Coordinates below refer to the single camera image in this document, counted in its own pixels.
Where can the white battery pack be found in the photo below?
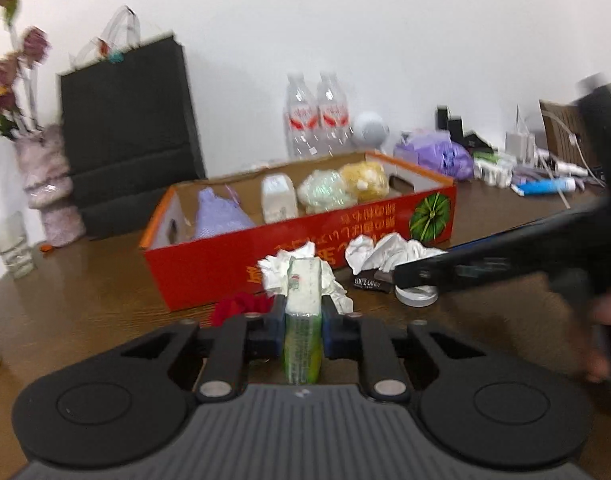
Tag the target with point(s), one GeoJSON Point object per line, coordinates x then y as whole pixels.
{"type": "Point", "coordinates": [497, 174]}

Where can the purple tissue pack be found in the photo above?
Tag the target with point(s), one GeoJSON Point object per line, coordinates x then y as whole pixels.
{"type": "Point", "coordinates": [435, 151]}

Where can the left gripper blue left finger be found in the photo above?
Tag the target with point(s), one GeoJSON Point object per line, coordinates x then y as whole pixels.
{"type": "Point", "coordinates": [272, 335]}

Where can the purple pouch in box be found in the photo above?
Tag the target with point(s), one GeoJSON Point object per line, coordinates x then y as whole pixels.
{"type": "Point", "coordinates": [217, 215]}

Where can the white bottle in box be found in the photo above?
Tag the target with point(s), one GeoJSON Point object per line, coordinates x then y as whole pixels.
{"type": "Point", "coordinates": [278, 199]}

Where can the black paper bag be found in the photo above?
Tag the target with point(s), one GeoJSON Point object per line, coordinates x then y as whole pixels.
{"type": "Point", "coordinates": [129, 126]}

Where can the small black sachet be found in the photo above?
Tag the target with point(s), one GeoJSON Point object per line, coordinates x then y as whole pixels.
{"type": "Point", "coordinates": [373, 280]}

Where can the white charger plugs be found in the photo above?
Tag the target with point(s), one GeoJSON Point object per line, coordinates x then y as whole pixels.
{"type": "Point", "coordinates": [522, 147]}

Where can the water bottle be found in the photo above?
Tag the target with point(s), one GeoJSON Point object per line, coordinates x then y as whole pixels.
{"type": "Point", "coordinates": [301, 119]}
{"type": "Point", "coordinates": [334, 122]}

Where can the orange white plush toy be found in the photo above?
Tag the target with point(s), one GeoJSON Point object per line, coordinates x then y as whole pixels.
{"type": "Point", "coordinates": [365, 181]}

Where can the round white lidded tin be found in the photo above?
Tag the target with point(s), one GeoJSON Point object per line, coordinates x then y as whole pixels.
{"type": "Point", "coordinates": [417, 297]}

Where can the blue toothpaste tube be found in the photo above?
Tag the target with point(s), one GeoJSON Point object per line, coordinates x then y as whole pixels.
{"type": "Point", "coordinates": [545, 187]}

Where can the left water bottle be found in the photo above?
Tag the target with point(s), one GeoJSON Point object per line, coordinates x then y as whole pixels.
{"type": "Point", "coordinates": [301, 119]}

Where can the iridescent wrapped ball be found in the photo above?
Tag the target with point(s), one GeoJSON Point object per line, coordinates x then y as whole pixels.
{"type": "Point", "coordinates": [324, 190]}

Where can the black lipstick tubes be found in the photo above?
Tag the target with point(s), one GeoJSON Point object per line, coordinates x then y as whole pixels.
{"type": "Point", "coordinates": [453, 124]}

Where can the red cardboard box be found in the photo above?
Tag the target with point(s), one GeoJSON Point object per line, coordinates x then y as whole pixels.
{"type": "Point", "coordinates": [191, 271]}

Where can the dried pink flowers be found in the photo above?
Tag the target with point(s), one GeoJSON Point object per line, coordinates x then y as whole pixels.
{"type": "Point", "coordinates": [19, 118]}

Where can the right water bottle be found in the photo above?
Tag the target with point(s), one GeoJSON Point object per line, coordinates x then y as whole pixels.
{"type": "Point", "coordinates": [334, 122]}

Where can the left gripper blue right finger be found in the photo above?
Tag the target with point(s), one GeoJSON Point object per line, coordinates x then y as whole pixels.
{"type": "Point", "coordinates": [333, 332]}

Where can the pink textured vase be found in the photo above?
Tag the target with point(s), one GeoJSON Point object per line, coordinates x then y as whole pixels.
{"type": "Point", "coordinates": [46, 180]}

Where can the red fabric rose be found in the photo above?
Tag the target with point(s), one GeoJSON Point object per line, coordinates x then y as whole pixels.
{"type": "Point", "coordinates": [238, 305]}

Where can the clear drinking glass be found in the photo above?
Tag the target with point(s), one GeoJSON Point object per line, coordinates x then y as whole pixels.
{"type": "Point", "coordinates": [14, 247]}

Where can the person's right hand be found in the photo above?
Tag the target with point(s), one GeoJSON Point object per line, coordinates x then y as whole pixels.
{"type": "Point", "coordinates": [587, 315]}

